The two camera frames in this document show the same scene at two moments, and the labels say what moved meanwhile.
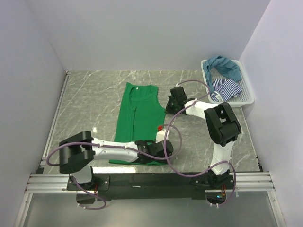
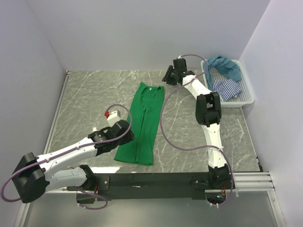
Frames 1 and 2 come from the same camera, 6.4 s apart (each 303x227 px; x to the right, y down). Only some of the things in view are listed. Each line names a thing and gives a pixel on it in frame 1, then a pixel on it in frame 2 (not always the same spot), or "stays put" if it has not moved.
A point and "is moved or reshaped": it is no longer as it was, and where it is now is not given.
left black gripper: (162, 160) → (129, 136)
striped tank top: (225, 90) stays put
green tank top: (141, 114) is moved or reshaped
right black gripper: (168, 109) → (166, 78)
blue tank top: (229, 68) stays put
